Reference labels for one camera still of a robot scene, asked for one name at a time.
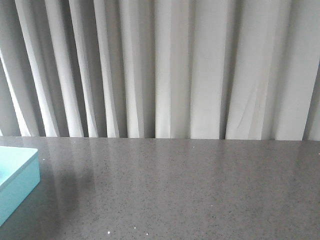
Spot light blue box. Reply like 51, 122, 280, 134
0, 146, 40, 225

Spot white pleated curtain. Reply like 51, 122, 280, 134
0, 0, 320, 141

